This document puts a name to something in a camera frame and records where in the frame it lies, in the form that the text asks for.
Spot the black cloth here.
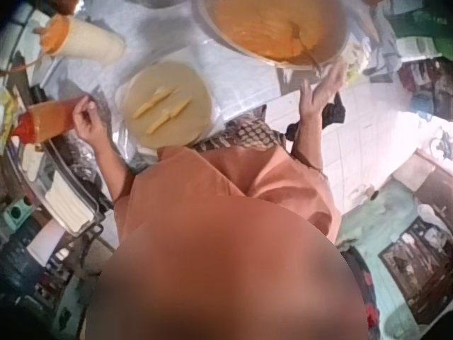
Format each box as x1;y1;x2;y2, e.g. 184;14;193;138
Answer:
285;91;346;141

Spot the dark patterned rug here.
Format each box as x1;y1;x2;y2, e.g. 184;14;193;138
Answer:
377;215;453;325

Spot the person's right hand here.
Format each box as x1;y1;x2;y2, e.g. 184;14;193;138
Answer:
299;62;350;123

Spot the red sauce bottle red cap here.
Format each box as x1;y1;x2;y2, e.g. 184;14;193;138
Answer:
10;97;89;145

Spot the blue plastic basket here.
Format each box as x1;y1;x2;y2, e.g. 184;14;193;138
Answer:
409;93;435;120

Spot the white sauce bottle orange cap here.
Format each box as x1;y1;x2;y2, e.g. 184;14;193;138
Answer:
33;16;127;67

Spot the clear plastic table cover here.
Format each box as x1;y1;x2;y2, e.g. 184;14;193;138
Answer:
35;0;355;159

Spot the round pale tortilla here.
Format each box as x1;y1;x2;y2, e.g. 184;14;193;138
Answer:
118;62;213;148

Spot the person's left hand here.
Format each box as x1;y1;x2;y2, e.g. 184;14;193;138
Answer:
72;95;107;142

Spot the checked cloth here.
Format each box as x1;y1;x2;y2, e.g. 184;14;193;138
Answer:
367;6;403;74

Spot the large metal bowl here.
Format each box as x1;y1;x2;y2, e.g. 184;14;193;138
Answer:
196;0;350;68

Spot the green plastic basin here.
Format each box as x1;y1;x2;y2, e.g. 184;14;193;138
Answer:
388;0;453;54

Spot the orange chicken curry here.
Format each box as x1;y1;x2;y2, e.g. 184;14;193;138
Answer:
212;0;326;60

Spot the metal spoon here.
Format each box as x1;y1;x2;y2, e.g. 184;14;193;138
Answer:
289;21;326;78

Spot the small portion of crinkle fries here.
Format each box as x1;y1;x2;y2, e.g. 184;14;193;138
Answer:
132;86;194;135

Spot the yellow snack packet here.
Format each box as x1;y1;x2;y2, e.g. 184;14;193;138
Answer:
0;88;19;142

